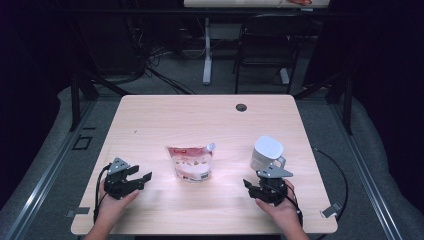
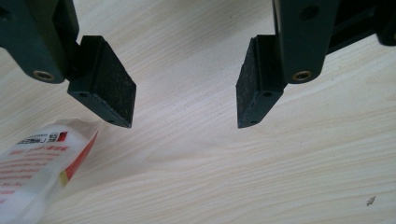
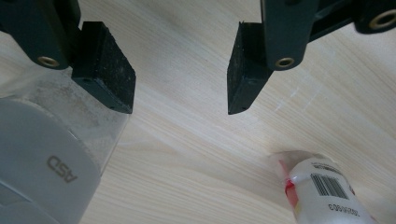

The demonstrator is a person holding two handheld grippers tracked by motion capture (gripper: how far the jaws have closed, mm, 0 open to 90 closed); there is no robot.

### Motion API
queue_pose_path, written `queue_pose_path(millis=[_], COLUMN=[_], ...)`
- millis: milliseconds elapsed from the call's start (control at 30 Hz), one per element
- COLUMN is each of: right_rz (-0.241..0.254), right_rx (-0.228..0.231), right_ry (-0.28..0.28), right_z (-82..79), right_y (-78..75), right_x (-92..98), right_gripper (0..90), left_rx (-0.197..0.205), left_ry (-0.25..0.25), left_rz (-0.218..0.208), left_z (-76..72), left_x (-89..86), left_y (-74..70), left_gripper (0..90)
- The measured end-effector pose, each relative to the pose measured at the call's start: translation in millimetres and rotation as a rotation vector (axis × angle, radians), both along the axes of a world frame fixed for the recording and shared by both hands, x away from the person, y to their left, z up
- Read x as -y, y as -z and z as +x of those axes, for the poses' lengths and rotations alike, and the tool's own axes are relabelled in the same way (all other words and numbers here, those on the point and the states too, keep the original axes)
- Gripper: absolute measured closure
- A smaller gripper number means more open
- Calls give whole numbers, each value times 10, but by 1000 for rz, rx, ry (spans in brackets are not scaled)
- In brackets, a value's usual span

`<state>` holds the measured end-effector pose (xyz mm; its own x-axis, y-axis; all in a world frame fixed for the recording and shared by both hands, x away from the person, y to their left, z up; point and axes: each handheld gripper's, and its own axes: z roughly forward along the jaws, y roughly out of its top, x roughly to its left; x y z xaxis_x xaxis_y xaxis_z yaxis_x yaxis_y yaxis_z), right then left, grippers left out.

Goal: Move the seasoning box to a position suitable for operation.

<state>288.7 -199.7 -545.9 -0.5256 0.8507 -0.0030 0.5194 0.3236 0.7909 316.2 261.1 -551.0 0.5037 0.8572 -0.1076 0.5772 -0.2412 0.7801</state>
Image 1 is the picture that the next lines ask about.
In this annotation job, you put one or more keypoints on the red and white spouted pouch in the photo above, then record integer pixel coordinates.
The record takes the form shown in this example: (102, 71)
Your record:
(191, 163)

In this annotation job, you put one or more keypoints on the white desk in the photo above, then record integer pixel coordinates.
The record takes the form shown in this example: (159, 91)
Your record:
(207, 50)

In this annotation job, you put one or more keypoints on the black metal stand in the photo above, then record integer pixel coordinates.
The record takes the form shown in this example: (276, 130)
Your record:
(348, 106)
(75, 100)

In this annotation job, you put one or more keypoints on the orange thing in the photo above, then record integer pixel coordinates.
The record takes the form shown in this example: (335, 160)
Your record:
(300, 2)

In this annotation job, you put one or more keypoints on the black curtain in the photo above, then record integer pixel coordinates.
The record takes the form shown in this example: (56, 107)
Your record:
(30, 83)
(390, 83)

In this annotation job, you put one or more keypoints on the black round table grommet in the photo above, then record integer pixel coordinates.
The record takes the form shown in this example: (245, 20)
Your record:
(241, 107)

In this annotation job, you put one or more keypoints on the person's right hand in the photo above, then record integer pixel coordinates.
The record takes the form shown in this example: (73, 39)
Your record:
(285, 213)

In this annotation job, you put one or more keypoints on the black rectangular floor frame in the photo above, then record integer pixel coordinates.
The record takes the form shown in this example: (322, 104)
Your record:
(74, 142)

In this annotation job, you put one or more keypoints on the grey table clip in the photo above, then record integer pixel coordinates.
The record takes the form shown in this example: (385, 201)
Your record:
(78, 211)
(331, 210)

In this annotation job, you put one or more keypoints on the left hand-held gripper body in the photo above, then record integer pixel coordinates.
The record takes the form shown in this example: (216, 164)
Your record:
(116, 185)

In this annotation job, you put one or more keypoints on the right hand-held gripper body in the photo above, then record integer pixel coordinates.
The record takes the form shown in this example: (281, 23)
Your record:
(273, 191)

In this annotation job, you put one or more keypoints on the person's left hand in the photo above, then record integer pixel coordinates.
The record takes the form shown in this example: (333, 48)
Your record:
(111, 208)

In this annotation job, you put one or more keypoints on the aluminium floor rail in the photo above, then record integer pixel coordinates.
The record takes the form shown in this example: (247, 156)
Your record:
(370, 186)
(43, 186)

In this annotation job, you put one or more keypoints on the black folding chair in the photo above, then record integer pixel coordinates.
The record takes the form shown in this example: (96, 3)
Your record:
(273, 30)

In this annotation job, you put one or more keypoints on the white lidded container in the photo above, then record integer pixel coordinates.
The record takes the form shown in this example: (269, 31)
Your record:
(266, 150)

